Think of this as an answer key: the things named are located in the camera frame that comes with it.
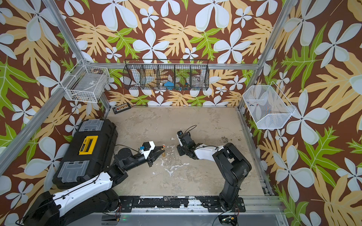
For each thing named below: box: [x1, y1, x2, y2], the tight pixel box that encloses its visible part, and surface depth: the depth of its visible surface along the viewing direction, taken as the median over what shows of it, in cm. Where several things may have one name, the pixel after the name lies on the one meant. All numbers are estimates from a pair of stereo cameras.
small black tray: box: [112, 102, 132, 115], surface depth 121 cm
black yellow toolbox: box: [52, 118, 118, 189], surface depth 78 cm
